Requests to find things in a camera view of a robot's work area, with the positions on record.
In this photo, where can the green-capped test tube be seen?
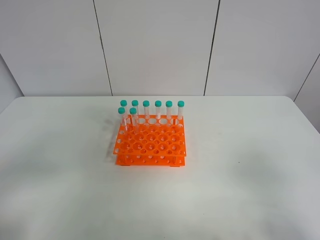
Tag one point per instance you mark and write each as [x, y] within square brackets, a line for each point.
[134, 119]

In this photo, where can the orange test tube rack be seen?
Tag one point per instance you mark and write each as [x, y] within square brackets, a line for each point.
[155, 142]

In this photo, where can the second row left tube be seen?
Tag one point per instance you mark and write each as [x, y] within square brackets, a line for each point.
[123, 116]

